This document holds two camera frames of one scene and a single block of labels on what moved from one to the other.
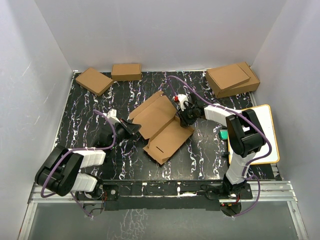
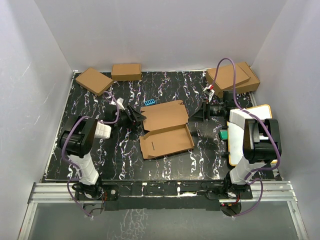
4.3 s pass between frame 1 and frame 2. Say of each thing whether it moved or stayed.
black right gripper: moved
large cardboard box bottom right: stayed
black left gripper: moved
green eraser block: stayed
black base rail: stayed
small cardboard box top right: stayed
